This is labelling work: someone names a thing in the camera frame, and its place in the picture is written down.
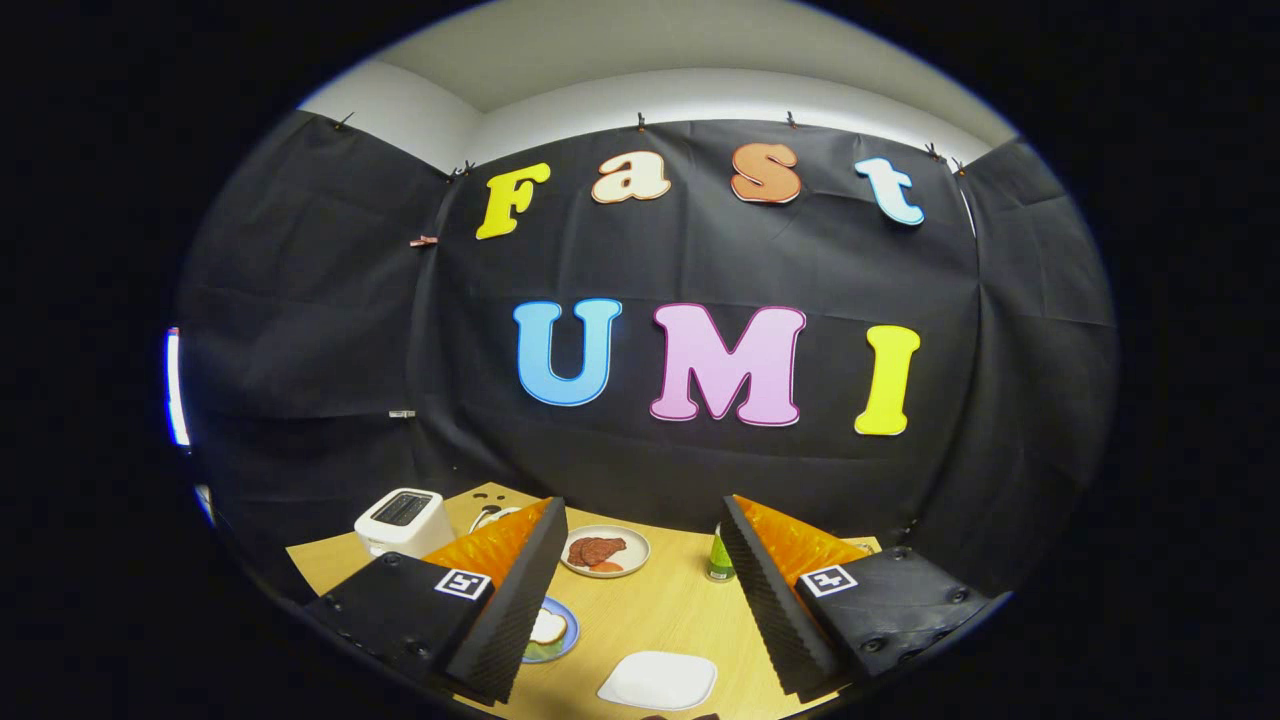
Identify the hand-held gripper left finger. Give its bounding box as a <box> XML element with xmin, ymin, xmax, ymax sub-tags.
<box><xmin>303</xmin><ymin>497</ymin><xmax>569</xmax><ymax>704</ymax></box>

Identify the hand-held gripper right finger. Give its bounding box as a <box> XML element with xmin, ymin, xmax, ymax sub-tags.
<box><xmin>720</xmin><ymin>495</ymin><xmax>1011</xmax><ymax>701</ymax></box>

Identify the green label water bottle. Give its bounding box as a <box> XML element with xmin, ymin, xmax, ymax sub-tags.
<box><xmin>707</xmin><ymin>523</ymin><xmax>738</xmax><ymax>583</ymax></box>

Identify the blue round plate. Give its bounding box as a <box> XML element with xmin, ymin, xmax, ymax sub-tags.
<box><xmin>520</xmin><ymin>596</ymin><xmax>581</xmax><ymax>664</ymax></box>

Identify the white toaster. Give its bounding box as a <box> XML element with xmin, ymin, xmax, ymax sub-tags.
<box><xmin>354</xmin><ymin>488</ymin><xmax>456</xmax><ymax>559</ymax></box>

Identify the white round plate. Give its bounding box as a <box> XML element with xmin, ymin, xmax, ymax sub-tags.
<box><xmin>560</xmin><ymin>525</ymin><xmax>652</xmax><ymax>579</ymax></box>

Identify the white leaf-shaped plate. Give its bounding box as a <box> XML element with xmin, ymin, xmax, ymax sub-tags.
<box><xmin>597</xmin><ymin>651</ymin><xmax>718</xmax><ymax>712</ymax></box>

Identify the black backdrop cloth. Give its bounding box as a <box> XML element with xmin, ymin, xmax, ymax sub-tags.
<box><xmin>175</xmin><ymin>110</ymin><xmax>1119</xmax><ymax>601</ymax></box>

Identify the computer monitor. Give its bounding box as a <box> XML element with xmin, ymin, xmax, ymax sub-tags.
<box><xmin>165</xmin><ymin>327</ymin><xmax>191</xmax><ymax>448</ymax></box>

